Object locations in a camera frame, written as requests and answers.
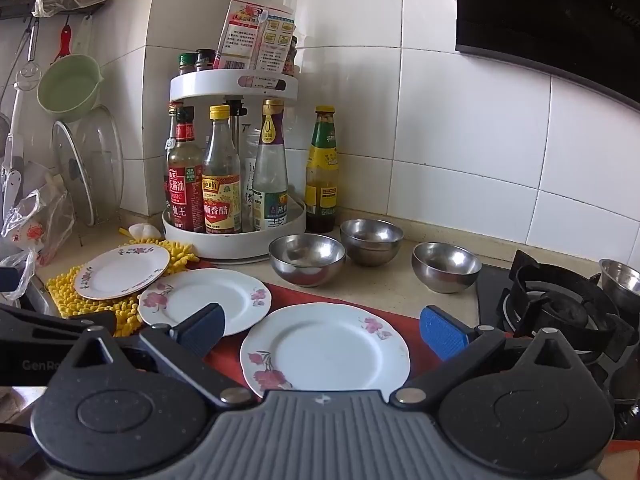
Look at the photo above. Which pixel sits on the green cap spice bottle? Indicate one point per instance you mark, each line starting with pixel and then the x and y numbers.
pixel 187 62

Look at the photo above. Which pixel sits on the dark sauce bottle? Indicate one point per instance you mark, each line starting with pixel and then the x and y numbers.
pixel 172 125

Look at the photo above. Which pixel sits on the black range hood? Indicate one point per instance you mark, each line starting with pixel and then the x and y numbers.
pixel 540 5

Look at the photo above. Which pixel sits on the clear plastic bag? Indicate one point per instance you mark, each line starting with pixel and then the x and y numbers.
pixel 35 225

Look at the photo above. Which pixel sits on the stainless steel bowl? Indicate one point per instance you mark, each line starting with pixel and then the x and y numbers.
pixel 306 260
pixel 620 280
pixel 371 240
pixel 445 265

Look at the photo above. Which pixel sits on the purple label glass bottle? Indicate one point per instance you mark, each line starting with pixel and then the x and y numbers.
pixel 270 125

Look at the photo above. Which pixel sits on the medium floral white plate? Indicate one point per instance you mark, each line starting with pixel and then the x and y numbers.
pixel 210 292

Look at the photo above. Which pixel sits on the red label soy sauce bottle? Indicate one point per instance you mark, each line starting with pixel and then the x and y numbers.
pixel 186 195

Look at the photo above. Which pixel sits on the yellow seasoning packet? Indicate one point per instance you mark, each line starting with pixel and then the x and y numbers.
pixel 274 42

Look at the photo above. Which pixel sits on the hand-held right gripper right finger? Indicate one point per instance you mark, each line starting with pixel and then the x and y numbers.
pixel 442 332

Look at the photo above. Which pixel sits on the green plastic spouted bowl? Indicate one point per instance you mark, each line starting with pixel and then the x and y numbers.
pixel 70 87

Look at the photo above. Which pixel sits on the black cap spice bottle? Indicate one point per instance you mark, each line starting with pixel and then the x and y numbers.
pixel 205 59

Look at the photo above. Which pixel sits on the white two-tier rotating rack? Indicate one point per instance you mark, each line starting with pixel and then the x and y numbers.
pixel 200 82

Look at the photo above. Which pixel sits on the black gas stove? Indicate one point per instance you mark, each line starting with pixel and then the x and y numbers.
pixel 492 290

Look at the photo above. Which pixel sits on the small floral white plate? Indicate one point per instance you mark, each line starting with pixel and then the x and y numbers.
pixel 120 275

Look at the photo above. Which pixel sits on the garlic bulb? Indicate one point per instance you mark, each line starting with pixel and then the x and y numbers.
pixel 142 230

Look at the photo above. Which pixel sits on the yellow cap vinegar bottle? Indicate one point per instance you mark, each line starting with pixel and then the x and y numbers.
pixel 221 200

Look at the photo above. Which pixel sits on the red cloth mat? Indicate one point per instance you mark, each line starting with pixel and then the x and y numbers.
pixel 290 294

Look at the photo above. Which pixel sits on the yellow chenille cloth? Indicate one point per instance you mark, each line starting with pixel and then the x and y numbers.
pixel 62 285

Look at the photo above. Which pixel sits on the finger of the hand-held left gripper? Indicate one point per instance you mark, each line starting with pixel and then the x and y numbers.
pixel 7 280
pixel 60 324

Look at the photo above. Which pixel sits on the black wall shelf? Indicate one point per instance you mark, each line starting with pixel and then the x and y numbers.
pixel 15 10

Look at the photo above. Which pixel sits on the dark spice bottle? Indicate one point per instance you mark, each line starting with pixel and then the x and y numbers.
pixel 292 55

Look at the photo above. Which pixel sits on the black burner grate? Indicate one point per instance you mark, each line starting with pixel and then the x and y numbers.
pixel 550 305

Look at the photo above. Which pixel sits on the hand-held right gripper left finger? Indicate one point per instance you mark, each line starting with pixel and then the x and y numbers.
pixel 202 330

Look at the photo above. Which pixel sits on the large glass pot lid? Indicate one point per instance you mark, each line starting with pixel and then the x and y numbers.
pixel 105 155

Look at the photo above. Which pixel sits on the translucent plastic bottle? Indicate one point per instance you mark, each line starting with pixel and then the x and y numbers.
pixel 248 170

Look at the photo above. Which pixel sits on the large floral white plate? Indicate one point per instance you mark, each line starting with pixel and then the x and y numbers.
pixel 325 350

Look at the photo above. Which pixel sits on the small glass pot lid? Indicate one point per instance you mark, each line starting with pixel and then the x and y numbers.
pixel 70 160

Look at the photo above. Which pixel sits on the green yellow label sauce bottle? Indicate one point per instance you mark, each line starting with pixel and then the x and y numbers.
pixel 322 160

